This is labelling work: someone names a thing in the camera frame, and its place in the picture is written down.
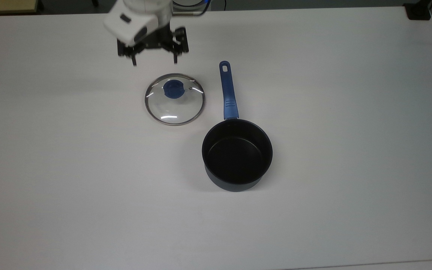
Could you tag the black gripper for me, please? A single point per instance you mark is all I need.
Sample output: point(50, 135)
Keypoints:
point(163, 39)

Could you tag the glass lid with blue knob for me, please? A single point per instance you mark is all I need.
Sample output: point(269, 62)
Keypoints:
point(174, 99)

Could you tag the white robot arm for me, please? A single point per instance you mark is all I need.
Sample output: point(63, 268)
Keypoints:
point(133, 22)

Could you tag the yellow wooden table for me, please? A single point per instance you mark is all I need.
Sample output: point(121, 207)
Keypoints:
point(6, 5)

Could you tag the black table clamp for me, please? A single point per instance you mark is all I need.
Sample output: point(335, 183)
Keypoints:
point(417, 11)

